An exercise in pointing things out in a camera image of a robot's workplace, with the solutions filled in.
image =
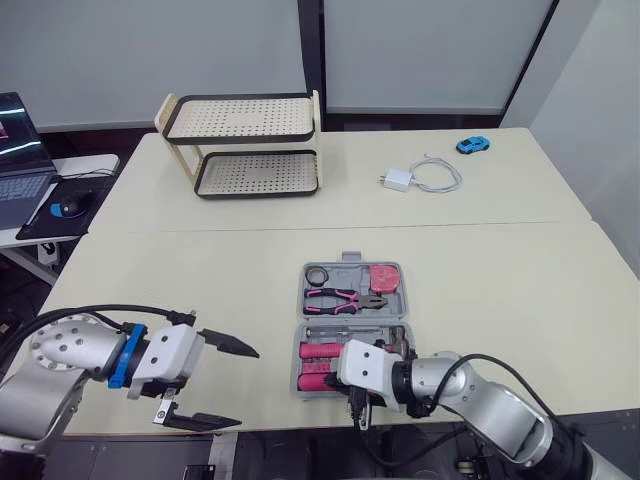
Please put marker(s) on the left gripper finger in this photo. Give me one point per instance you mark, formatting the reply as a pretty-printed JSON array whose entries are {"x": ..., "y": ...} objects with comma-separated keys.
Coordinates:
[
  {"x": 230, "y": 344},
  {"x": 200, "y": 421}
]

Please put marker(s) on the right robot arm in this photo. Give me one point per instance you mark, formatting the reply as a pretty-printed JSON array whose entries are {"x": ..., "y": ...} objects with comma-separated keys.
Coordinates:
[{"x": 495, "y": 405}]

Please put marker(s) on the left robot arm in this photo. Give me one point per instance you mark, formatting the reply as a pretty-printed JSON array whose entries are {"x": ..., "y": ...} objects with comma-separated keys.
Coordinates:
[{"x": 65, "y": 360}]

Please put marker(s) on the black tape roll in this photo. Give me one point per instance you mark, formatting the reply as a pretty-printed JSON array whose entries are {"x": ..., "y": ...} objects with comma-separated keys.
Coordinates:
[{"x": 317, "y": 275}]

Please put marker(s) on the grey tool case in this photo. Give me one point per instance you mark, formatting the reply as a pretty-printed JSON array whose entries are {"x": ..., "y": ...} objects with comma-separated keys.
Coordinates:
[{"x": 350, "y": 322}]

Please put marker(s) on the pink tape measure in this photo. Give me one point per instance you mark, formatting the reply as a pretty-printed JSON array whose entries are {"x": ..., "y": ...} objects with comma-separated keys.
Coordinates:
[{"x": 385, "y": 280}]

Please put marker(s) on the silver metal rod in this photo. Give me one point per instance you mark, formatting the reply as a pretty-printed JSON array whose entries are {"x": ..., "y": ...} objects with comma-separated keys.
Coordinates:
[{"x": 340, "y": 331}]

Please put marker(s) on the black computer mouse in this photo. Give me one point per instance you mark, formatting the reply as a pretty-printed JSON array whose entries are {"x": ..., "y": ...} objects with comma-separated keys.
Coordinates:
[{"x": 76, "y": 201}]

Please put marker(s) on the black mouse pad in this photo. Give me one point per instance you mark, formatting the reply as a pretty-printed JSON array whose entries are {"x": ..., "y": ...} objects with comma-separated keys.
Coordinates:
[{"x": 55, "y": 226}]

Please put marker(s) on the cream two-tier perforated shelf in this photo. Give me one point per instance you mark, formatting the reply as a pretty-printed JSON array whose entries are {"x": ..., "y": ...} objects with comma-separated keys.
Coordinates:
[{"x": 250, "y": 117}]

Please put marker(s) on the white side table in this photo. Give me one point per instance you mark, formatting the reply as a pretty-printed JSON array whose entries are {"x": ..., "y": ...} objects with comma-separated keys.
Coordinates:
[{"x": 85, "y": 162}]

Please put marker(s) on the white charger plug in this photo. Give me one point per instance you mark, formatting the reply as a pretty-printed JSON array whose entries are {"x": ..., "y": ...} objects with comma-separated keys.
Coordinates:
[{"x": 397, "y": 180}]

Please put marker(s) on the dark laptop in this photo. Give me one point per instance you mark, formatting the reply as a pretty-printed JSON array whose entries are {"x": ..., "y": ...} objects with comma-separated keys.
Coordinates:
[{"x": 20, "y": 165}]

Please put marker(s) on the blue toy car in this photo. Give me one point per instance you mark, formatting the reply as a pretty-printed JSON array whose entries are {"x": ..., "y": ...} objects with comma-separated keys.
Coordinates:
[{"x": 473, "y": 145}]

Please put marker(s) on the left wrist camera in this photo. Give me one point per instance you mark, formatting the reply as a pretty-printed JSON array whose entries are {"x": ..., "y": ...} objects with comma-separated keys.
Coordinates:
[{"x": 167, "y": 357}]

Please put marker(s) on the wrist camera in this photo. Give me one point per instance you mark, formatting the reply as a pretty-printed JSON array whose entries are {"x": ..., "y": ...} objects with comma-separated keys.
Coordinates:
[
  {"x": 367, "y": 367},
  {"x": 167, "y": 357}
]

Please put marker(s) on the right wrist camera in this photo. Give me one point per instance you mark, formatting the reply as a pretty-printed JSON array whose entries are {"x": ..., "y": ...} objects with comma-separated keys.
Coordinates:
[{"x": 367, "y": 367}]

